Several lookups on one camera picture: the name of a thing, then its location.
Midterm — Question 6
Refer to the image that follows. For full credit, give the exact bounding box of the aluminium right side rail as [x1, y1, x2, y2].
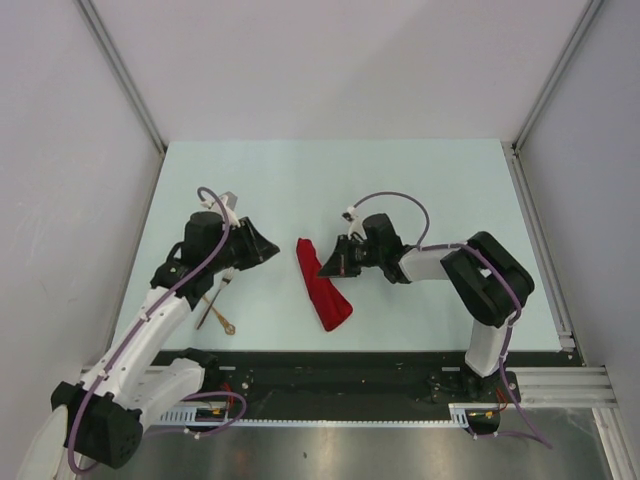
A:
[501, 142, 579, 352]

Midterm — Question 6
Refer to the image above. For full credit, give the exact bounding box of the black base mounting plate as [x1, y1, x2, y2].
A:
[149, 349, 584, 421]

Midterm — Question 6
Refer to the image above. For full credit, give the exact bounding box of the right aluminium frame post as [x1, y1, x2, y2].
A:
[511, 0, 606, 154]

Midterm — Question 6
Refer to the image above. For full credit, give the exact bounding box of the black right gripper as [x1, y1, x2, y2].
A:
[318, 233, 384, 277]

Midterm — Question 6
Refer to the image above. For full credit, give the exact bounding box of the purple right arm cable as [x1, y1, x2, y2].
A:
[352, 191, 554, 449]

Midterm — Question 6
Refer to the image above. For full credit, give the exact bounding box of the left aluminium frame post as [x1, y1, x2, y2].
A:
[73, 0, 168, 158]

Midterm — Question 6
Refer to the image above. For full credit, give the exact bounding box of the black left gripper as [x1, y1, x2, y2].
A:
[207, 217, 279, 273]

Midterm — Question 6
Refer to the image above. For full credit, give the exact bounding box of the aluminium front rail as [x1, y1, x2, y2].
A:
[96, 359, 614, 408]

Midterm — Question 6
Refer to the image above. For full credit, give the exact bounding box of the aluminium rail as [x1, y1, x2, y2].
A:
[501, 142, 579, 352]
[96, 359, 614, 408]

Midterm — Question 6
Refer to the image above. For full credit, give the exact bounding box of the white slotted cable duct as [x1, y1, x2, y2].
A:
[156, 403, 469, 429]

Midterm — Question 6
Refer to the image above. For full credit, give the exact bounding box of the red satin napkin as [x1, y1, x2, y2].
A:
[296, 238, 353, 332]

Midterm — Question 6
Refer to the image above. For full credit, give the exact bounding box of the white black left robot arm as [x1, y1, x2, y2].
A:
[51, 211, 280, 469]

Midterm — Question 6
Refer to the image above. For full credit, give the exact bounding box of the aluminium frame post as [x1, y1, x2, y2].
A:
[511, 0, 606, 154]
[73, 0, 168, 158]

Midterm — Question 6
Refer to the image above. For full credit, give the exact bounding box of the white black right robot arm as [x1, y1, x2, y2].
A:
[318, 213, 535, 401]

